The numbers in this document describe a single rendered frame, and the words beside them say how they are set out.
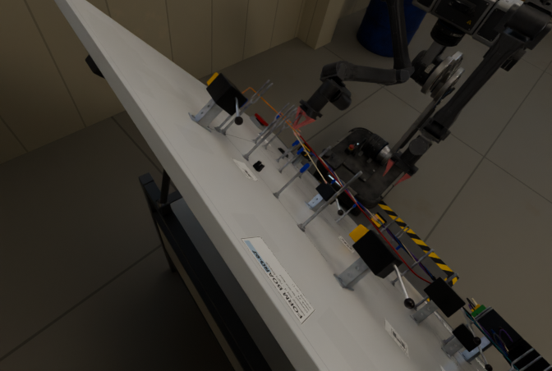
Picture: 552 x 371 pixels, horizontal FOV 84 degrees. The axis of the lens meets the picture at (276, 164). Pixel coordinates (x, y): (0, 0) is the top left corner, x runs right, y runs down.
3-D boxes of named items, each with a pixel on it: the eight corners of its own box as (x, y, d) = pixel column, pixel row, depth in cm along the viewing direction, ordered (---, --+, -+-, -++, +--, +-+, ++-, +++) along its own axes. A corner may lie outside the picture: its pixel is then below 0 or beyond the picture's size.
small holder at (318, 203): (322, 226, 68) (346, 204, 67) (301, 199, 74) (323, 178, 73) (330, 231, 71) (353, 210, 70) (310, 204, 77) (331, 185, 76)
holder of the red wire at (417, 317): (451, 367, 61) (495, 334, 59) (402, 306, 69) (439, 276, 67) (452, 362, 65) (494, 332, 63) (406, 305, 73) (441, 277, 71)
